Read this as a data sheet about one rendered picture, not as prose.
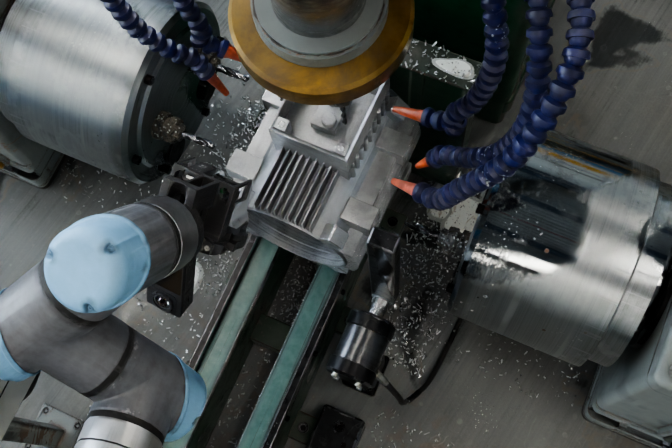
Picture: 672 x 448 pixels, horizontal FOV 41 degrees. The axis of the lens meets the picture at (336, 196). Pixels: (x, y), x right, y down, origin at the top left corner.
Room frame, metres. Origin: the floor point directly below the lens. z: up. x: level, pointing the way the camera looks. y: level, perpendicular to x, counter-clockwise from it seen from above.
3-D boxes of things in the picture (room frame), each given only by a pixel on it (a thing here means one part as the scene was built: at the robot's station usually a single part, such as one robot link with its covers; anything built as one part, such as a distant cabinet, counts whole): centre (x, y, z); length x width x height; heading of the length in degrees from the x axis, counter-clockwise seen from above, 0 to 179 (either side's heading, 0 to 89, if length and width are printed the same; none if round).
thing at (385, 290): (0.23, -0.04, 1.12); 0.04 x 0.03 x 0.26; 146
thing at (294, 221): (0.40, 0.01, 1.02); 0.20 x 0.19 x 0.19; 145
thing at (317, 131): (0.43, -0.01, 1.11); 0.12 x 0.11 x 0.07; 145
